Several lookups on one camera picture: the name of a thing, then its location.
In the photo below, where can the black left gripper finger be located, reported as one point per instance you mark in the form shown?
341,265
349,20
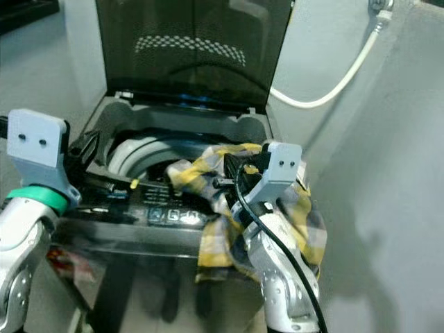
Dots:
107,185
89,147

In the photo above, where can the yellow grey plaid shirt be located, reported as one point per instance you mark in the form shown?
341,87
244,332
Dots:
208,173

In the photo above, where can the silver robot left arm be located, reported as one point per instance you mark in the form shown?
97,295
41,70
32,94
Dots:
21,236

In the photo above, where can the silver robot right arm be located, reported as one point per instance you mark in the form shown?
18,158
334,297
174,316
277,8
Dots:
277,277

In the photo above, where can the grey top-load washing machine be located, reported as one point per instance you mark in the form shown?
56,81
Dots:
152,215

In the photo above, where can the red plastic item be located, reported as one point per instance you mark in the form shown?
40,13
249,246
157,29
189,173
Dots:
62,262

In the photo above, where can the dark translucent washer lid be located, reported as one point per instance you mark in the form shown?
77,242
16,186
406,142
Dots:
194,48

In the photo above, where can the light grey right wrist camera mount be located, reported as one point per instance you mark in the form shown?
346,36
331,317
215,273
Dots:
281,166

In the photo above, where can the metal wall tap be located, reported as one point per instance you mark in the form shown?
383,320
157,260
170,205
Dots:
381,5

